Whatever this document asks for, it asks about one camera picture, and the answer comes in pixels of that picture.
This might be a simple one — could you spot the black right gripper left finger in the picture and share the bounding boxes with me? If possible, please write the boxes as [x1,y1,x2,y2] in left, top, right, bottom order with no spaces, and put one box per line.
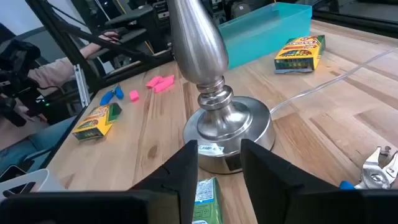
[0,139,200,224]

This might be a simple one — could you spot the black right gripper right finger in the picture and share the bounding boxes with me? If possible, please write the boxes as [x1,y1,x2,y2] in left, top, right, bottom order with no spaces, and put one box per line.
[241,138,398,224]

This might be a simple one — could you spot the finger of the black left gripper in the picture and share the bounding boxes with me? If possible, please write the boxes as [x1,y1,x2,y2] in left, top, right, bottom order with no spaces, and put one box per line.
[119,27,147,44]
[104,7,154,28]

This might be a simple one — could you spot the yellow green crayon box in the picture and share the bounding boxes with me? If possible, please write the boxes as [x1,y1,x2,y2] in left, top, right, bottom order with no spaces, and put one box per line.
[72,102,123,141]
[192,177,223,224]
[274,34,326,75]

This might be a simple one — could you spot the blue-handled pliers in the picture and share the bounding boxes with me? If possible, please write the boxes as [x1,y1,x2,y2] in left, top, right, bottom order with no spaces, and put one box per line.
[338,145,398,190]
[99,83,125,106]

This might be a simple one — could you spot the silver lamp with white shade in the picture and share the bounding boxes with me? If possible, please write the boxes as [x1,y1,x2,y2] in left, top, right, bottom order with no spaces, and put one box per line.
[167,0,276,174]

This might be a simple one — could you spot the person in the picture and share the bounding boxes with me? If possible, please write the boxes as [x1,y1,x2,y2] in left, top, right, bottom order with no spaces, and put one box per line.
[0,29,122,175]

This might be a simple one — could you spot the black teleoperation device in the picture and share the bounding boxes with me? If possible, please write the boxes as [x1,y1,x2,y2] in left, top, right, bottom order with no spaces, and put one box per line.
[0,23,42,127]

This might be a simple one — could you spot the teal translucent plastic bin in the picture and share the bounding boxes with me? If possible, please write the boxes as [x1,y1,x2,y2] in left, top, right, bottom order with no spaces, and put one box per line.
[217,2,313,70]

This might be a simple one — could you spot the silver aluminium bracket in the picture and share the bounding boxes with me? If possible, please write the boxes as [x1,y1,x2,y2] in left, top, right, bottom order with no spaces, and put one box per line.
[73,63,91,108]

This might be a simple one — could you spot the clear lamp cord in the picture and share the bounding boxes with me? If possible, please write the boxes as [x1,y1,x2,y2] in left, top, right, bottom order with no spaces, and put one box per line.
[269,46,398,114]

